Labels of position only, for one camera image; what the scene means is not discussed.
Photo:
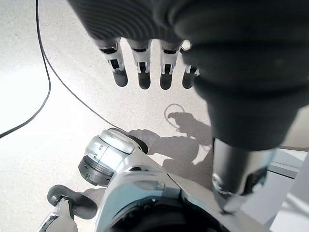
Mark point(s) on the white blue medical cart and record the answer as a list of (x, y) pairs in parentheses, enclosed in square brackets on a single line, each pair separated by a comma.
[(289, 193)]

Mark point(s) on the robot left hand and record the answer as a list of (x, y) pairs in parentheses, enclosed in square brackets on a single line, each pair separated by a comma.
[(241, 60)]

